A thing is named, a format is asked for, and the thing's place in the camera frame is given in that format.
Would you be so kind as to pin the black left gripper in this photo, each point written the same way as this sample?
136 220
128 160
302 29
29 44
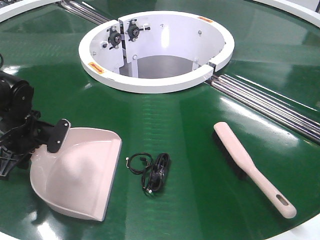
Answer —
18 144

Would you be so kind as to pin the pink dustpan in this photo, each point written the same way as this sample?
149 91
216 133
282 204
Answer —
77 180

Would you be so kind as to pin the pink hand brush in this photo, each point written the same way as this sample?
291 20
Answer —
243 160

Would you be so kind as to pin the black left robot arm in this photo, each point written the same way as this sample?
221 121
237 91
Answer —
16 99

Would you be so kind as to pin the steel conveyor rollers left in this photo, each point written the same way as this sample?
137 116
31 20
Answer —
83 11

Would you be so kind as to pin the steel conveyor rollers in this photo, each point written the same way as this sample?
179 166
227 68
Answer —
83 11
267 105

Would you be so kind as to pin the green conveyor belt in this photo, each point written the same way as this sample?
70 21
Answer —
175 180

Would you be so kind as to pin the steel conveyor rollers right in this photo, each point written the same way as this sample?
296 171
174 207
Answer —
267 105

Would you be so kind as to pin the left black bearing block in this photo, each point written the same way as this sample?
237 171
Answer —
115 38

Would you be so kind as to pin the black bearing block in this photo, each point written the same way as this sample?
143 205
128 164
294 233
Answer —
115 38
134 30

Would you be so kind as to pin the right black bearing block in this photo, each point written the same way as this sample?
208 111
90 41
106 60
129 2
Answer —
134 30

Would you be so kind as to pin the white outer rim left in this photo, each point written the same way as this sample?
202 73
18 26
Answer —
20 7

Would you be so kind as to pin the white rim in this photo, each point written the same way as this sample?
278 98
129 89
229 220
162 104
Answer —
295 9
20 7

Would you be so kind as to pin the white outer rim right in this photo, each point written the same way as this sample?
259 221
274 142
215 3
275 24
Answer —
295 9

